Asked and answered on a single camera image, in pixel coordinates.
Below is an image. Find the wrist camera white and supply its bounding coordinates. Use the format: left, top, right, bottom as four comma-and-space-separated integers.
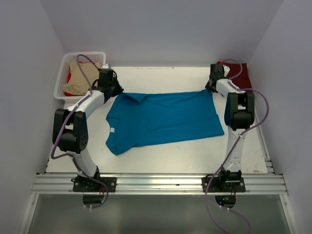
218, 61, 230, 77
101, 63, 110, 69

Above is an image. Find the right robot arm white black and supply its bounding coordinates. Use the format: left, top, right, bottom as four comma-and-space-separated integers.
205, 62, 255, 192

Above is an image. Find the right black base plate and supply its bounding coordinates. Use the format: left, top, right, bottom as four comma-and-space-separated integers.
201, 175, 246, 193

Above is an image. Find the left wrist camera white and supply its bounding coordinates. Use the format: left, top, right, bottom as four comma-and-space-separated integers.
101, 63, 110, 69

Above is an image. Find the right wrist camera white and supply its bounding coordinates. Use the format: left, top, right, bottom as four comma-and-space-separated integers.
218, 61, 230, 77

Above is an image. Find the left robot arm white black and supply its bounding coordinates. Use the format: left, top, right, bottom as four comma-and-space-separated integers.
51, 68, 123, 192

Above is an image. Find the aluminium mounting rail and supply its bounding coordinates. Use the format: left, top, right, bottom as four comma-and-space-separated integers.
31, 173, 288, 195

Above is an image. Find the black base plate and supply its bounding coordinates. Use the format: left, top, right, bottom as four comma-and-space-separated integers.
201, 175, 246, 193
71, 175, 117, 193

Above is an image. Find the folded dark red t shirt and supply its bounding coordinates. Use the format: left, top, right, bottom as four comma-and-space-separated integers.
225, 62, 252, 89

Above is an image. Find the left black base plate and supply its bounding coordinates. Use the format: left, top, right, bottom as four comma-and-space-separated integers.
71, 175, 117, 193

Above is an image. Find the white plastic basket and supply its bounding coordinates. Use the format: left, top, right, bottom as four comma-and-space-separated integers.
54, 52, 106, 103

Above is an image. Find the red t shirt in basket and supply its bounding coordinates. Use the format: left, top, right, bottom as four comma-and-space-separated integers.
62, 61, 81, 97

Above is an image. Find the beige t shirt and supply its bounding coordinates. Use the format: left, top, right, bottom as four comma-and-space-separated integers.
78, 62, 99, 96

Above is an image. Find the blue t shirt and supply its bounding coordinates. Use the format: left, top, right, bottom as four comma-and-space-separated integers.
106, 90, 224, 155

